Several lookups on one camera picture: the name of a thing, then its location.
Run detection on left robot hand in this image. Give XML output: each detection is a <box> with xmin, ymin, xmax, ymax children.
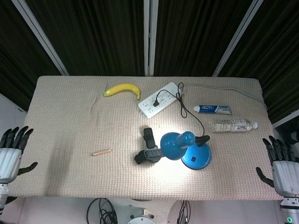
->
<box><xmin>0</xmin><ymin>125</ymin><xmax>39</xmax><ymax>186</ymax></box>

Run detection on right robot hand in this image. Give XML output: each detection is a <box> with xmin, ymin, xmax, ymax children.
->
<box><xmin>255</xmin><ymin>135</ymin><xmax>299</xmax><ymax>198</ymax></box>

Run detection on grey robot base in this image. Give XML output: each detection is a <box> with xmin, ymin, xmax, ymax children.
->
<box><xmin>106</xmin><ymin>197</ymin><xmax>179</xmax><ymax>224</ymax></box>

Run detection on blue desk lamp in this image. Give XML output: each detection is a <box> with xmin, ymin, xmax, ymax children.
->
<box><xmin>159</xmin><ymin>130</ymin><xmax>214</xmax><ymax>171</ymax></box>

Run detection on beige waffle table cloth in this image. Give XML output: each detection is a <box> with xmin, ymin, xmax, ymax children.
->
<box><xmin>6</xmin><ymin>69</ymin><xmax>289</xmax><ymax>207</ymax></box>

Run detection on clear plastic water bottle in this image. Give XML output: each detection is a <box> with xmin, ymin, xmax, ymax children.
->
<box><xmin>210</xmin><ymin>117</ymin><xmax>259</xmax><ymax>135</ymax></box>

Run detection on small wooden stick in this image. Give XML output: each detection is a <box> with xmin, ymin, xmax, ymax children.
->
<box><xmin>91</xmin><ymin>147</ymin><xmax>112</xmax><ymax>157</ymax></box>

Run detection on white blue toothpaste tube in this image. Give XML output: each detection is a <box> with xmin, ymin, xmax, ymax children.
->
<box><xmin>193</xmin><ymin>104</ymin><xmax>232</xmax><ymax>116</ymax></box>

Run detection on yellow banana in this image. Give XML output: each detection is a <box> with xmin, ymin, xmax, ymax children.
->
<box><xmin>103</xmin><ymin>83</ymin><xmax>142</xmax><ymax>100</ymax></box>

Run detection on white power strip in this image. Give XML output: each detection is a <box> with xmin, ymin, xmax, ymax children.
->
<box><xmin>137</xmin><ymin>81</ymin><xmax>185</xmax><ymax>120</ymax></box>

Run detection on grey power strip cable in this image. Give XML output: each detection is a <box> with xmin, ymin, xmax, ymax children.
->
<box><xmin>182</xmin><ymin>83</ymin><xmax>268</xmax><ymax>106</ymax></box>

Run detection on black hanging cables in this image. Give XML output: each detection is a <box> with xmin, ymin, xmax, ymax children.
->
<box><xmin>177</xmin><ymin>199</ymin><xmax>191</xmax><ymax>224</ymax></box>

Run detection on black cable bundle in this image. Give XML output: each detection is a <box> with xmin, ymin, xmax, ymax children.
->
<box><xmin>87</xmin><ymin>197</ymin><xmax>120</xmax><ymax>224</ymax></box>

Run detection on black power cord with plug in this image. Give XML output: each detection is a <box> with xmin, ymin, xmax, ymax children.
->
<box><xmin>154</xmin><ymin>81</ymin><xmax>207</xmax><ymax>138</ymax></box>

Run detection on white slanted frame post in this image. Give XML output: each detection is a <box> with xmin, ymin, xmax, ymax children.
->
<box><xmin>211</xmin><ymin>0</ymin><xmax>269</xmax><ymax>79</ymax></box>
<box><xmin>0</xmin><ymin>0</ymin><xmax>72</xmax><ymax>76</ymax></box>

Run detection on white centre frame post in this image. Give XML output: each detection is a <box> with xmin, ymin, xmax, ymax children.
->
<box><xmin>140</xmin><ymin>0</ymin><xmax>159</xmax><ymax>77</ymax></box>

